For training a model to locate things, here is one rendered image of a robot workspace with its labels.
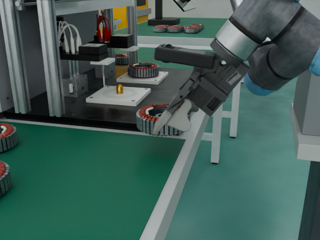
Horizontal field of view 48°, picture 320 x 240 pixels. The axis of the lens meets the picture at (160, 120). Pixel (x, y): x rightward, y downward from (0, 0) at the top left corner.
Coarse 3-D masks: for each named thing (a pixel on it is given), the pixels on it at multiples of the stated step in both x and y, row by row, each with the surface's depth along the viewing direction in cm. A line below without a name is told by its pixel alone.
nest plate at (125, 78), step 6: (126, 72) 132; (162, 72) 132; (120, 78) 123; (126, 78) 123; (132, 78) 123; (138, 78) 123; (144, 78) 123; (150, 78) 123; (156, 78) 123; (162, 78) 125; (156, 84) 120
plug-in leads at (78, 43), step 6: (60, 30) 101; (60, 36) 103; (78, 36) 103; (66, 42) 102; (72, 42) 101; (78, 42) 103; (60, 48) 103; (66, 48) 103; (72, 48) 101; (78, 48) 103
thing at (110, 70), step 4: (112, 64) 130; (96, 68) 127; (100, 68) 127; (104, 68) 126; (108, 68) 127; (112, 68) 131; (96, 72) 128; (100, 72) 127; (108, 72) 127; (112, 72) 131; (96, 76) 128; (100, 76) 128; (108, 76) 127
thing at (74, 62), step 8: (80, 48) 101; (88, 48) 100; (96, 48) 99; (104, 48) 103; (64, 56) 102; (72, 56) 102; (80, 56) 101; (88, 56) 100; (96, 56) 100; (104, 56) 103; (72, 64) 106; (96, 64) 101; (104, 64) 101; (72, 72) 107
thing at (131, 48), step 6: (114, 36) 122; (120, 36) 122; (126, 36) 121; (132, 36) 126; (90, 42) 125; (96, 42) 124; (102, 42) 124; (108, 42) 124; (114, 42) 123; (120, 42) 122; (126, 42) 122; (132, 42) 127; (120, 48) 123; (126, 48) 122; (132, 48) 123; (138, 48) 126
